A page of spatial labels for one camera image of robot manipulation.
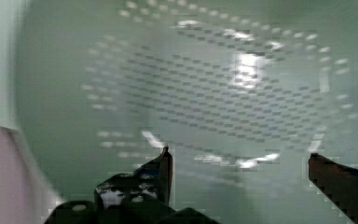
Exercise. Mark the green plastic strainer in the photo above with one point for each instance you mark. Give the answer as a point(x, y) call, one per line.
point(241, 92)

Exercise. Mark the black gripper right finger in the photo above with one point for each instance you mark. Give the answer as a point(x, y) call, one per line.
point(339, 183)

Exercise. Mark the grey round plate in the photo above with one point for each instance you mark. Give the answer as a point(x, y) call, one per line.
point(26, 197)

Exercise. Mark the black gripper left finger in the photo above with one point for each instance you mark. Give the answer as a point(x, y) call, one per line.
point(153, 178)

